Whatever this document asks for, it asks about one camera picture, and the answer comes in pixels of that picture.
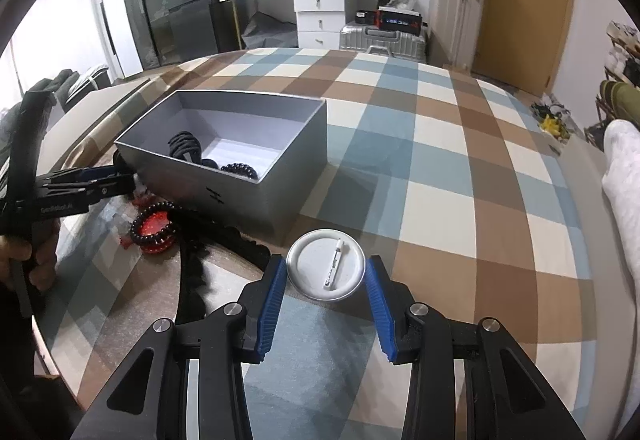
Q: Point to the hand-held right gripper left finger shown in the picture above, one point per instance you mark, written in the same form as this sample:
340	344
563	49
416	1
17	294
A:
270	300

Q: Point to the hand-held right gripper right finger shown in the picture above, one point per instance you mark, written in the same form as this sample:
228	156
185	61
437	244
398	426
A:
382	305

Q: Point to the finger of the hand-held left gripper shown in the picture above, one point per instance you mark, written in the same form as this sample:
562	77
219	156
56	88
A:
100	173
105	190

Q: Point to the round pin badge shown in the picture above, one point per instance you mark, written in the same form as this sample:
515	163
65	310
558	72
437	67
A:
310	260

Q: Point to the grey cardboard box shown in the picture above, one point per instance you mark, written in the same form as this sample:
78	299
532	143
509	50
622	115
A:
235	207

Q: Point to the person's left hand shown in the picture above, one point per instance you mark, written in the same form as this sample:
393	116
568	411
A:
42	260

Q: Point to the grey mattress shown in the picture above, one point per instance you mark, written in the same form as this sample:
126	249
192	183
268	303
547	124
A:
85	120

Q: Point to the black scrunchie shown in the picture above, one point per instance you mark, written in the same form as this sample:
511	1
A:
184	145

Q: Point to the grey cushions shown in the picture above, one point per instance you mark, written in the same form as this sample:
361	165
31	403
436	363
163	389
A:
75	85

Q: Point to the white curtain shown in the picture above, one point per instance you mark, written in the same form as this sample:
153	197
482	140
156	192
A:
60	20

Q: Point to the dark cloth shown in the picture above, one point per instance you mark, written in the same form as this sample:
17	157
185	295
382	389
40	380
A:
270	32

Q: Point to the yellow toy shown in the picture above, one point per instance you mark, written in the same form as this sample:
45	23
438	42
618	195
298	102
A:
550	125

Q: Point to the silver suitcase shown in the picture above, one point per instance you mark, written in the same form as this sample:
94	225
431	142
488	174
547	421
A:
385	42

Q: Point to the white drawer unit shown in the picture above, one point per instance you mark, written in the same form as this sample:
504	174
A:
320	20

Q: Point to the white fleece cloth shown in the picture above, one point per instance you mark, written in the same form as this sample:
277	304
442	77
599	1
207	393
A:
622	170

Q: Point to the black and red box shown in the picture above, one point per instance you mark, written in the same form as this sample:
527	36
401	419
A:
395	20

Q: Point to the white suitcase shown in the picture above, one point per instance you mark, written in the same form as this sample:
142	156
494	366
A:
457	20

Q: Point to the clear plastic bag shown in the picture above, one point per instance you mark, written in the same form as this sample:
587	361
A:
402	2

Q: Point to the wooden door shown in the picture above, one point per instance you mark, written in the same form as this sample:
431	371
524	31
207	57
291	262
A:
530	10

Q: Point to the shoe rack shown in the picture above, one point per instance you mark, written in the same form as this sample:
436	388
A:
622	65

